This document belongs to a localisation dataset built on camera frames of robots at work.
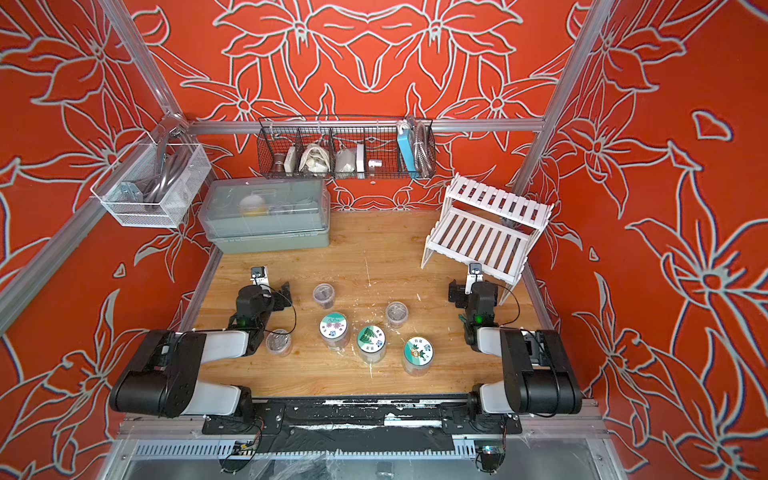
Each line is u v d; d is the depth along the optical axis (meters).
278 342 0.81
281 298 0.78
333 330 0.80
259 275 0.79
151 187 0.78
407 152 0.86
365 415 0.74
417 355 0.76
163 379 0.44
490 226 0.98
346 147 0.98
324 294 0.90
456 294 0.82
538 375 0.43
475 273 0.78
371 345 0.77
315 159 0.90
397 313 0.86
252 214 0.96
